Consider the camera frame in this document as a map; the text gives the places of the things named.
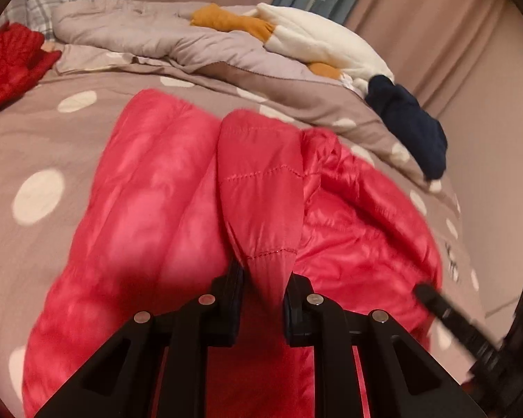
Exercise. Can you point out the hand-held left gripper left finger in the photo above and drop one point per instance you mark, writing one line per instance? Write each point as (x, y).
(236, 289)

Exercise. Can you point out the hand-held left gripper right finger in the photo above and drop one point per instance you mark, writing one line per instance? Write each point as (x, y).
(291, 313)

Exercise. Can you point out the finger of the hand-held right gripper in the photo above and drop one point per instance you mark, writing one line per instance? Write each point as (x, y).
(444, 311)

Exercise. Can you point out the red puffer jacket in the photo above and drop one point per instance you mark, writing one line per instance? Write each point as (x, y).
(157, 209)

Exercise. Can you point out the navy folded garment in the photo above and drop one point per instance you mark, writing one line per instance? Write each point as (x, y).
(409, 126)

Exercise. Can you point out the brown polka dot duvet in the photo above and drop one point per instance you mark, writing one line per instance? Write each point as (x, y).
(48, 139)

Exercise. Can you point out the white plush toy orange feet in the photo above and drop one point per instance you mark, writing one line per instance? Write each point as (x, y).
(314, 39)

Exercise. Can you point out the grey quilt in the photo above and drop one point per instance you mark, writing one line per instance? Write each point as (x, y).
(135, 30)

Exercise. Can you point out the red knit sweater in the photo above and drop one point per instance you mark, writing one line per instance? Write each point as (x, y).
(8, 65)

